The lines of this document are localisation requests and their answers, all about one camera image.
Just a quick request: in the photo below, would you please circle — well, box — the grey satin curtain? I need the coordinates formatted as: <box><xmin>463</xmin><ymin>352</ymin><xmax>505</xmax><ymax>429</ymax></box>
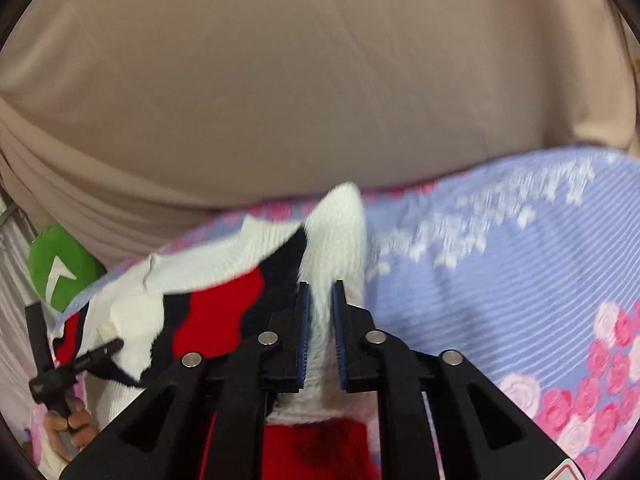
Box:
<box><xmin>0</xmin><ymin>193</ymin><xmax>38</xmax><ymax>443</ymax></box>

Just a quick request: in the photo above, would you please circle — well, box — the pink floral bed sheet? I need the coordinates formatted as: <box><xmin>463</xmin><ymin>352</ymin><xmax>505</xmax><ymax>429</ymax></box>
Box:
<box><xmin>27</xmin><ymin>145</ymin><xmax>640</xmax><ymax>480</ymax></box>

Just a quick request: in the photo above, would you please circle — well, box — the green plush pillow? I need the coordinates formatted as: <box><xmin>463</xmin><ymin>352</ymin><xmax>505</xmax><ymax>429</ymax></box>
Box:
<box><xmin>27</xmin><ymin>223</ymin><xmax>106</xmax><ymax>312</ymax></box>

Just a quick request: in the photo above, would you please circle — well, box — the white red black knit sweater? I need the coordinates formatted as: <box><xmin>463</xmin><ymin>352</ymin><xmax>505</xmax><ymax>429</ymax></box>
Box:
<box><xmin>54</xmin><ymin>183</ymin><xmax>378</xmax><ymax>479</ymax></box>

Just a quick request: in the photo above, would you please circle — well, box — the beige draped fabric cover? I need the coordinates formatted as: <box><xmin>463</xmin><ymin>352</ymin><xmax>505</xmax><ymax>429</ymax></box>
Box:
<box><xmin>1</xmin><ymin>0</ymin><xmax>639</xmax><ymax>265</ymax></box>

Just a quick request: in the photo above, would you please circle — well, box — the person's left hand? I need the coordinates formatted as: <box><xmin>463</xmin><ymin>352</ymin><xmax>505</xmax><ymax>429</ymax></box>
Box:
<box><xmin>43</xmin><ymin>398</ymin><xmax>99</xmax><ymax>462</ymax></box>

